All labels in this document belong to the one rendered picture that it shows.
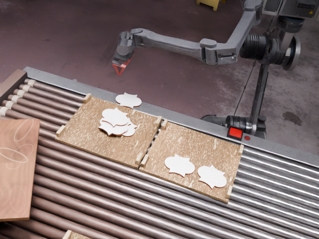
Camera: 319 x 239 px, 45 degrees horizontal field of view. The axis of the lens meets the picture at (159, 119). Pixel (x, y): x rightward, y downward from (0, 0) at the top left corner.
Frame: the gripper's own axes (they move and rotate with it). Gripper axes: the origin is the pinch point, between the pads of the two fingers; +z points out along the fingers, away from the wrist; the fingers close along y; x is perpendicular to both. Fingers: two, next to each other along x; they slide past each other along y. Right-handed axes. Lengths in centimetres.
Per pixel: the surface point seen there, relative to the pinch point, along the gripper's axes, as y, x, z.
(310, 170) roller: -11, -102, 18
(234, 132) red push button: -2, -63, 17
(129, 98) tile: 0.8, -5.2, 18.3
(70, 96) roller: -9.7, 24.2, 19.8
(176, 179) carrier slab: -43, -43, 17
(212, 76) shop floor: 177, -39, 110
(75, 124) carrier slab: -30.1, 11.4, 17.4
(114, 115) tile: -20.5, -4.8, 13.4
